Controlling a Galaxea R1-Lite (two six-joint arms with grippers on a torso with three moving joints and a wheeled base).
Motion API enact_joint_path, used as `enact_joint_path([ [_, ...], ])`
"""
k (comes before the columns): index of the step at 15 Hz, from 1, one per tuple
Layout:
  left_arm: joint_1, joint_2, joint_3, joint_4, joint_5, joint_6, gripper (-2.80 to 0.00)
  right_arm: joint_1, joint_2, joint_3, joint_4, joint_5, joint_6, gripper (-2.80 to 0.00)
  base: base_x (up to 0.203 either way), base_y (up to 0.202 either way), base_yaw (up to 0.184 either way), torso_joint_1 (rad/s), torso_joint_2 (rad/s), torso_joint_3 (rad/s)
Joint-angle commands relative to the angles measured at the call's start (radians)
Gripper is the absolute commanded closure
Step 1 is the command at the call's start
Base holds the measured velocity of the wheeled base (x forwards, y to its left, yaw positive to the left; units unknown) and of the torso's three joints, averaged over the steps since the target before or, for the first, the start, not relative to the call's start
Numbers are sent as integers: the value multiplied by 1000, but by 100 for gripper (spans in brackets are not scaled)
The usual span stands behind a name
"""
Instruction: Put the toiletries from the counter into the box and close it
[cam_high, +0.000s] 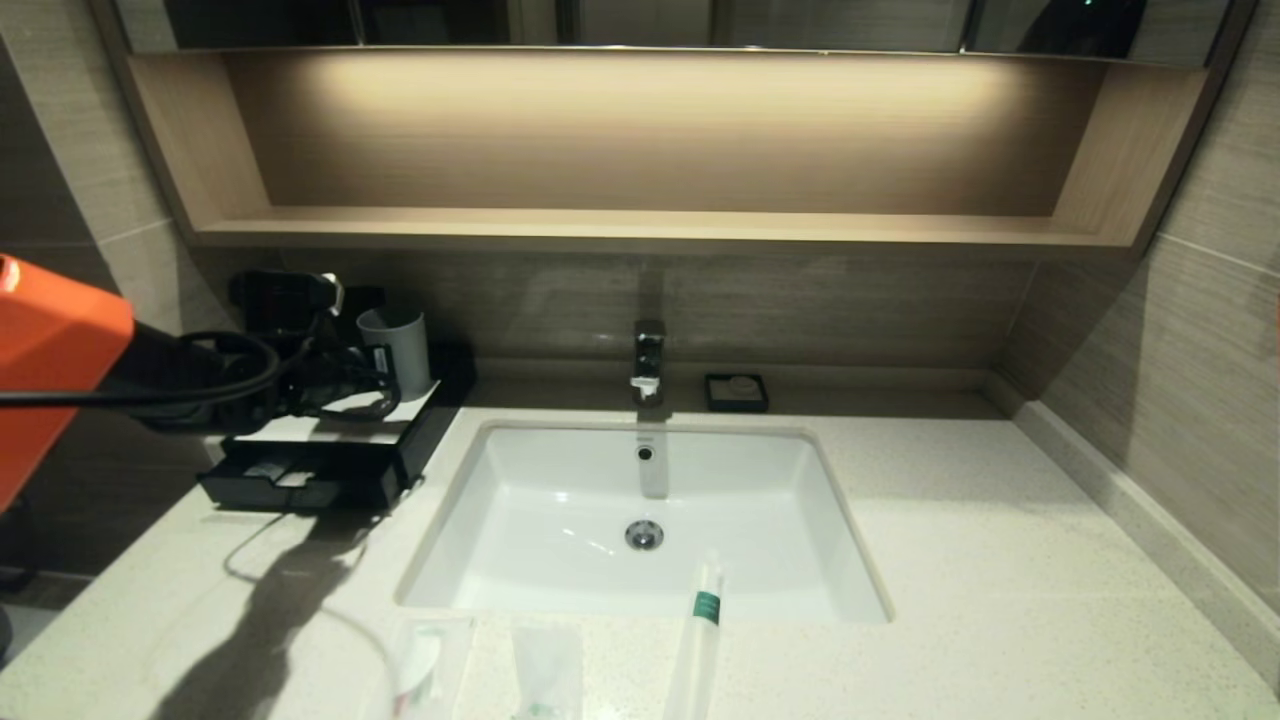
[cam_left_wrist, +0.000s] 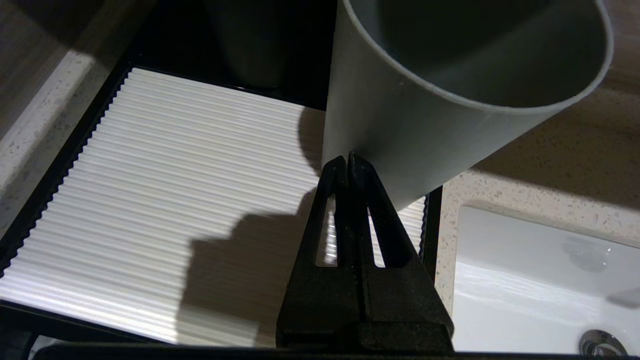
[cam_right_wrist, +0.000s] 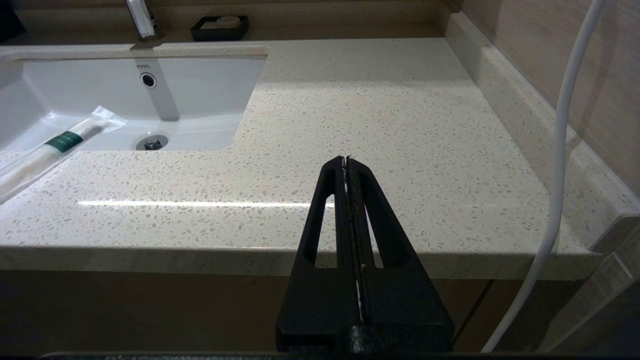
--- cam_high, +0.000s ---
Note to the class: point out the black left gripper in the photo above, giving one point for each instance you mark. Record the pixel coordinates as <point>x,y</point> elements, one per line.
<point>280,375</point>

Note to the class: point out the grey cup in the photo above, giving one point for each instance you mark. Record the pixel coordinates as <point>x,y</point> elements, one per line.
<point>410,350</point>

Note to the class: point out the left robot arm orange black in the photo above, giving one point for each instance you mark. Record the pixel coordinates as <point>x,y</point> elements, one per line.
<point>60,340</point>

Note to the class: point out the black amenity tray with drawer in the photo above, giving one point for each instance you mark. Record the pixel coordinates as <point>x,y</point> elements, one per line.
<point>340,490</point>

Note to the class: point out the black cup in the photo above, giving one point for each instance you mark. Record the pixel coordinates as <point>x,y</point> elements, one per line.
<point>368,298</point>

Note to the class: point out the small white sachet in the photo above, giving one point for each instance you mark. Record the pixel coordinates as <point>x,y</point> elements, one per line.
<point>298,480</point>

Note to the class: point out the small grey sachet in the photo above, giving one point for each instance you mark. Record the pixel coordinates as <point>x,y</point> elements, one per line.
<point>266,469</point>

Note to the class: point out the white sink basin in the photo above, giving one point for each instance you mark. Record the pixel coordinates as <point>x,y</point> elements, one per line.
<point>540,520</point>

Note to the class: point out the chrome faucet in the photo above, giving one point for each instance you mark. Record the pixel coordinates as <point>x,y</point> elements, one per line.
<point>648,360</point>

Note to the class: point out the chrome sink drain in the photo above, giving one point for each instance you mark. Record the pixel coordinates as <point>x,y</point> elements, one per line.
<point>644,535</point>

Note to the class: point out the clear packet with green item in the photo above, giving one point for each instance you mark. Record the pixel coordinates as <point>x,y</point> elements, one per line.
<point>548,670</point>

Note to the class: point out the black soap dish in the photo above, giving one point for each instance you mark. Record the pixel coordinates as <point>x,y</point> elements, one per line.
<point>715,402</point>

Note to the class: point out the round white soap bar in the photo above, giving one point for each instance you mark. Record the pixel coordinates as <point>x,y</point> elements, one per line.
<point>742,386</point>

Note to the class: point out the long packet with green band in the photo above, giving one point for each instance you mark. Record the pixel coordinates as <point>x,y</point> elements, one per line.
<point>706,605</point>

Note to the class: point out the mirror cabinet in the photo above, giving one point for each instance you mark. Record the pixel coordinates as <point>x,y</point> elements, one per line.
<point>800,25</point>

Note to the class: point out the wooden wall shelf niche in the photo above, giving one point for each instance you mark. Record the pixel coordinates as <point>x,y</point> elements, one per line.
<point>640,230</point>

